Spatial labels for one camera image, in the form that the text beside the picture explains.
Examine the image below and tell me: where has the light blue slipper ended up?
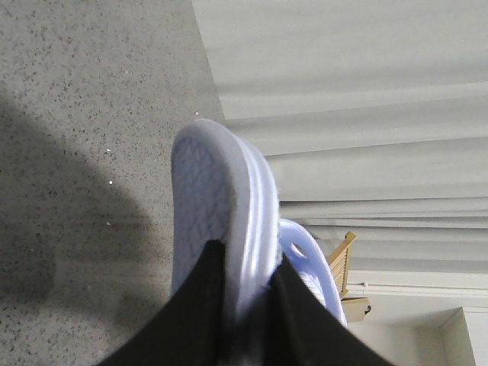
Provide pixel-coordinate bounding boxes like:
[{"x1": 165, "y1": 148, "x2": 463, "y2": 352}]
[
  {"x1": 172, "y1": 119, "x2": 281, "y2": 365},
  {"x1": 278, "y1": 219, "x2": 348, "y2": 328}
]

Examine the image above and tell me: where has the grey-white curtain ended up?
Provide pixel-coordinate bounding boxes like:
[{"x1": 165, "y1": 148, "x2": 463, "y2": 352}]
[{"x1": 190, "y1": 0, "x2": 488, "y2": 366}]

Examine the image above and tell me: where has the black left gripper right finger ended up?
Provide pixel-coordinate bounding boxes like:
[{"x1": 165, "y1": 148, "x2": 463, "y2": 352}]
[{"x1": 263, "y1": 265, "x2": 390, "y2": 365}]

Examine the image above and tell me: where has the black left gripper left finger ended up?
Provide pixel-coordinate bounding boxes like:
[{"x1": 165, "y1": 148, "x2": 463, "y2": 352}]
[{"x1": 100, "y1": 240, "x2": 225, "y2": 365}]

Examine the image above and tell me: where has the wooden chair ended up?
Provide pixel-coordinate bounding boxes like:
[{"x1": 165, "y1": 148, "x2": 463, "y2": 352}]
[{"x1": 327, "y1": 232, "x2": 371, "y2": 323}]

